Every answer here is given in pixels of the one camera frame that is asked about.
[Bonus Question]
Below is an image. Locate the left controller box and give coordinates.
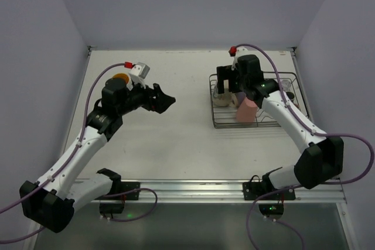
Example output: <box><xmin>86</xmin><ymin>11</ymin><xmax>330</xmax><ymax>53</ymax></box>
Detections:
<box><xmin>99</xmin><ymin>203</ymin><xmax>125</xmax><ymax>217</ymax></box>

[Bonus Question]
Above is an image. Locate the dark brown mug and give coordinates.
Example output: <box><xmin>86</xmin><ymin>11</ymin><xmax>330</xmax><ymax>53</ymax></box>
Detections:
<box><xmin>286</xmin><ymin>91</ymin><xmax>295</xmax><ymax>101</ymax></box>

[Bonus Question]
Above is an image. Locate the aluminium mounting rail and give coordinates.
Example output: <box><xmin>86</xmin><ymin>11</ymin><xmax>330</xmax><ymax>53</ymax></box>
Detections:
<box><xmin>37</xmin><ymin>178</ymin><xmax>347</xmax><ymax>203</ymax></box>

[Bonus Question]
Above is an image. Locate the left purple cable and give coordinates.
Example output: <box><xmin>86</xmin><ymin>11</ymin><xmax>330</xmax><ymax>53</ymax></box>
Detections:
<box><xmin>0</xmin><ymin>61</ymin><xmax>132</xmax><ymax>244</ymax></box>

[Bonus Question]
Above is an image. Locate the controller box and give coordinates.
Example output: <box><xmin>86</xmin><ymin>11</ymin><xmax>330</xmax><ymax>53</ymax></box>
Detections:
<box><xmin>99</xmin><ymin>203</ymin><xmax>125</xmax><ymax>217</ymax></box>
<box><xmin>258</xmin><ymin>203</ymin><xmax>284</xmax><ymax>221</ymax></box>

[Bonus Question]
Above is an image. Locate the clear glass cup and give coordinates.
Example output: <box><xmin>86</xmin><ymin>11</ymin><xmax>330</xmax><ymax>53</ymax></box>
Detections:
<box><xmin>281</xmin><ymin>79</ymin><xmax>292</xmax><ymax>92</ymax></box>

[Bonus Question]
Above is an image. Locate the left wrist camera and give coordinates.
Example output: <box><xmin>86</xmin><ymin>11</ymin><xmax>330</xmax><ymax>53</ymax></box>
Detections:
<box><xmin>129</xmin><ymin>63</ymin><xmax>150</xmax><ymax>85</ymax></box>

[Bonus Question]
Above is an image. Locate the lavender plastic cup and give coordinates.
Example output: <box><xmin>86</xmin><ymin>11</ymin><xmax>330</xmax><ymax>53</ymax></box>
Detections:
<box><xmin>235</xmin><ymin>92</ymin><xmax>246</xmax><ymax>107</ymax></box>

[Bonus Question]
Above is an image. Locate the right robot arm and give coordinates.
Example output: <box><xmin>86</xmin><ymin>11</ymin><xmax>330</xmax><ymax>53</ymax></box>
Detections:
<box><xmin>216</xmin><ymin>54</ymin><xmax>344</xmax><ymax>193</ymax></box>

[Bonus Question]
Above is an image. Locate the right controller box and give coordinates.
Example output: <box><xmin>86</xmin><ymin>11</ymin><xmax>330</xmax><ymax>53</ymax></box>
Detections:
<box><xmin>258</xmin><ymin>203</ymin><xmax>284</xmax><ymax>221</ymax></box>

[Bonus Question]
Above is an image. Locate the pink plastic cup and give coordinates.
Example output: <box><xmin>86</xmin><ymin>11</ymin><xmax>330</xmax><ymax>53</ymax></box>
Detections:
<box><xmin>236</xmin><ymin>98</ymin><xmax>258</xmax><ymax>123</ymax></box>

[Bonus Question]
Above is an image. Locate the white floral mug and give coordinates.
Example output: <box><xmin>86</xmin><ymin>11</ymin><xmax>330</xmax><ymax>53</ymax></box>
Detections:
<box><xmin>113</xmin><ymin>73</ymin><xmax>132</xmax><ymax>90</ymax></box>

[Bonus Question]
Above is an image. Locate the beige patterned mug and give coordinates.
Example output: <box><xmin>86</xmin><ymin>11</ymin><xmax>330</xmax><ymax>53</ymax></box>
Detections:
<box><xmin>212</xmin><ymin>85</ymin><xmax>234</xmax><ymax>107</ymax></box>

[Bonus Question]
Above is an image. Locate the wire dish rack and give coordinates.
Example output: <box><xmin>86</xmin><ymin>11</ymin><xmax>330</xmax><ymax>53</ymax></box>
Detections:
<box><xmin>209</xmin><ymin>71</ymin><xmax>310</xmax><ymax>129</ymax></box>

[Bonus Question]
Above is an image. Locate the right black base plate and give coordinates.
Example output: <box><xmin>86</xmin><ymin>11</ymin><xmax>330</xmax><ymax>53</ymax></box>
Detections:
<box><xmin>243</xmin><ymin>181</ymin><xmax>296</xmax><ymax>201</ymax></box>

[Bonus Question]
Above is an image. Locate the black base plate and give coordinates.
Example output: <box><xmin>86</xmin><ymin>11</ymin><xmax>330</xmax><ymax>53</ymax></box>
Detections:
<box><xmin>120</xmin><ymin>181</ymin><xmax>141</xmax><ymax>201</ymax></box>
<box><xmin>243</xmin><ymin>181</ymin><xmax>296</xmax><ymax>201</ymax></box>

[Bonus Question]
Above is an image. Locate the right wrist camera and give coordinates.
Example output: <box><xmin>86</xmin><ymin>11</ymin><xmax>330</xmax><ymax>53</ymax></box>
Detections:
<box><xmin>229</xmin><ymin>46</ymin><xmax>250</xmax><ymax>70</ymax></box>

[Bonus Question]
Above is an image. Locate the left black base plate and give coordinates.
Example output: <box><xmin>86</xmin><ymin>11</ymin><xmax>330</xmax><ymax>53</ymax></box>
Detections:
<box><xmin>120</xmin><ymin>181</ymin><xmax>141</xmax><ymax>201</ymax></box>

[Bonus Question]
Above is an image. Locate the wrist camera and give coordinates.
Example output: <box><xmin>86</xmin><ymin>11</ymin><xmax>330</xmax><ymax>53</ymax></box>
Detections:
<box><xmin>129</xmin><ymin>63</ymin><xmax>150</xmax><ymax>85</ymax></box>
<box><xmin>229</xmin><ymin>46</ymin><xmax>250</xmax><ymax>70</ymax></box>

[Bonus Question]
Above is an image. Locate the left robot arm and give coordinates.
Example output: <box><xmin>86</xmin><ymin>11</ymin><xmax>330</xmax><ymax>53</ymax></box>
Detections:
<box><xmin>19</xmin><ymin>77</ymin><xmax>176</xmax><ymax>233</ymax></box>

